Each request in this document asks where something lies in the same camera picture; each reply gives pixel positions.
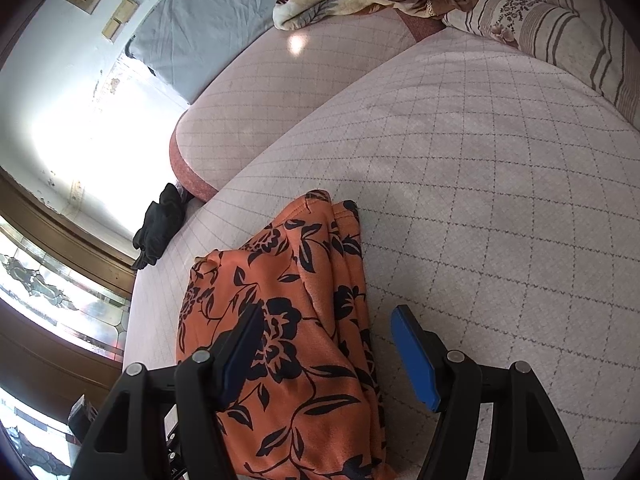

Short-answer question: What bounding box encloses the orange black floral garment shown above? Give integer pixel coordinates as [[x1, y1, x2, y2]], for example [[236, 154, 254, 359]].
[[176, 190, 394, 479]]

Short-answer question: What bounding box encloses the brown stained glass door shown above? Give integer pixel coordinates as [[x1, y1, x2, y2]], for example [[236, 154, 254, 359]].
[[1, 172, 134, 479]]

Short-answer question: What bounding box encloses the black crumpled cloth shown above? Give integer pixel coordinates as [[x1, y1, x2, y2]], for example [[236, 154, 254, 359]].
[[131, 183, 186, 271]]

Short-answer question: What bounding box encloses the quilted white near mattress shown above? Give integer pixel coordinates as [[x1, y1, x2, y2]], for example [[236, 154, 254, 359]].
[[125, 29, 639, 479]]

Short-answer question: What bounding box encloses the grey blue pillow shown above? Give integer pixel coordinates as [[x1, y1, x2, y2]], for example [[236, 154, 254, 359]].
[[125, 0, 276, 103]]

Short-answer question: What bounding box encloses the striped floral pillow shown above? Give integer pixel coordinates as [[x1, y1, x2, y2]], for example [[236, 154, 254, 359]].
[[444, 0, 639, 127]]

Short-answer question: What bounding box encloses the beige wall switch plate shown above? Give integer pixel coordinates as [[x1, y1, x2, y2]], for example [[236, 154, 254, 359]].
[[102, 0, 140, 42]]

